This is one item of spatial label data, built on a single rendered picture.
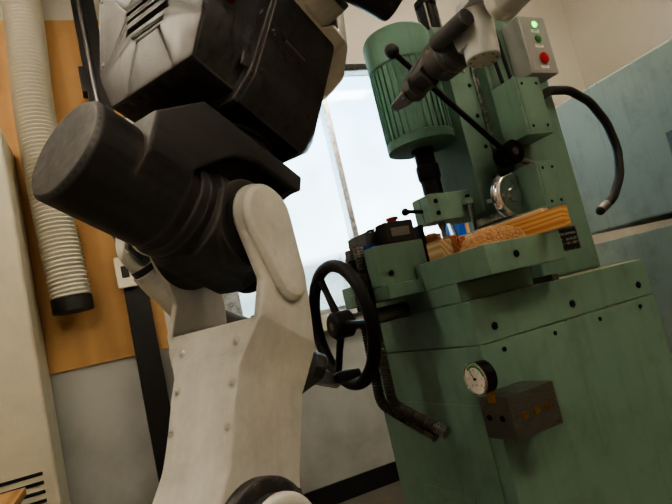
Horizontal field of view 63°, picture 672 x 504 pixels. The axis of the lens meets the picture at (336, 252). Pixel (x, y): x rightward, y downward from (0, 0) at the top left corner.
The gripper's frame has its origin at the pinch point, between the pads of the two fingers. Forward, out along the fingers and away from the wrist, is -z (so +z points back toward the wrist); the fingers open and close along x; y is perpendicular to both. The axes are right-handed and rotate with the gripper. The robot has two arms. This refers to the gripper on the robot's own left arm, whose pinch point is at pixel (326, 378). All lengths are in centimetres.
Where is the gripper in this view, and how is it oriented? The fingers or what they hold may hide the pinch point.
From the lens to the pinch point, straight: 116.2
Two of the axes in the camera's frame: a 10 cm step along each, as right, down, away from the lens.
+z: -8.7, -3.6, -3.5
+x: 5.0, -5.2, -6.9
